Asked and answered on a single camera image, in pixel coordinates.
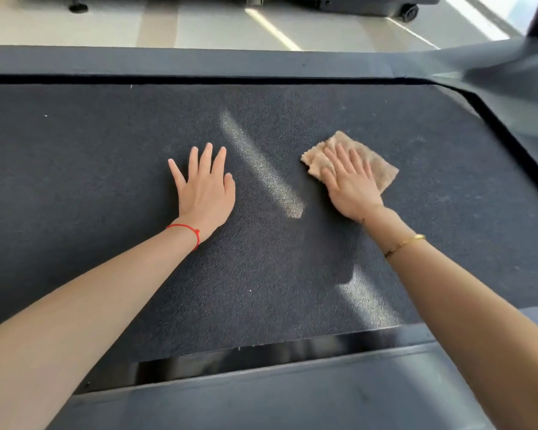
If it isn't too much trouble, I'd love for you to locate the person's left hand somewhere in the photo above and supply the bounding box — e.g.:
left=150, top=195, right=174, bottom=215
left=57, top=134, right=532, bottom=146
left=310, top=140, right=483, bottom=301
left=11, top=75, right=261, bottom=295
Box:
left=167, top=142, right=237, bottom=241

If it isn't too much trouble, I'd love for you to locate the person's right hand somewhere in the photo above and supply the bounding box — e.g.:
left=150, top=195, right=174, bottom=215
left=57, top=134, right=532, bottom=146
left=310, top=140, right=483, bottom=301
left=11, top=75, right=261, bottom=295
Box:
left=320, top=143, right=385, bottom=225

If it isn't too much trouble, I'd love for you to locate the beige cleaning cloth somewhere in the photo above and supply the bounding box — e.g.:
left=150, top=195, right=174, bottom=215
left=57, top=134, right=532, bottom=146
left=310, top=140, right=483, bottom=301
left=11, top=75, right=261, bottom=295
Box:
left=300, top=130, right=400, bottom=194

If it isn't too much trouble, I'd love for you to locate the black treadmill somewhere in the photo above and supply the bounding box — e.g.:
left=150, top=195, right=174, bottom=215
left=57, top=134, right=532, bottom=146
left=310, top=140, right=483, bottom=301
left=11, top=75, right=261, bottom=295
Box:
left=17, top=0, right=445, bottom=24
left=0, top=0, right=538, bottom=430

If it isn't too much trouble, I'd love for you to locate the person's left forearm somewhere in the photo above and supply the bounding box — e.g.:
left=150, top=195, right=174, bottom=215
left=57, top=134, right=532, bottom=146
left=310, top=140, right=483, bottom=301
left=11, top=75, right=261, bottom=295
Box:
left=0, top=224, right=199, bottom=430

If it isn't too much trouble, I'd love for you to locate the person's right forearm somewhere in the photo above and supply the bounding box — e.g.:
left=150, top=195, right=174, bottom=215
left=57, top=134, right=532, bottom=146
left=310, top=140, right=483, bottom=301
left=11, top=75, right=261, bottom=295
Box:
left=363, top=208, right=538, bottom=430

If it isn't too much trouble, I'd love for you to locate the gold bangle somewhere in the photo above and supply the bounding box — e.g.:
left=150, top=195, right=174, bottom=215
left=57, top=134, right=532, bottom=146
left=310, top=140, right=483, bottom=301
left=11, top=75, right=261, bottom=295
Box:
left=384, top=234, right=427, bottom=259

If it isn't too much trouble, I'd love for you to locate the red string bracelet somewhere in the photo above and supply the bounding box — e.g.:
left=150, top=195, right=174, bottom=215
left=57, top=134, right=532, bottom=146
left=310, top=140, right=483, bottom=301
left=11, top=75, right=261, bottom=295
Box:
left=166, top=223, right=201, bottom=251

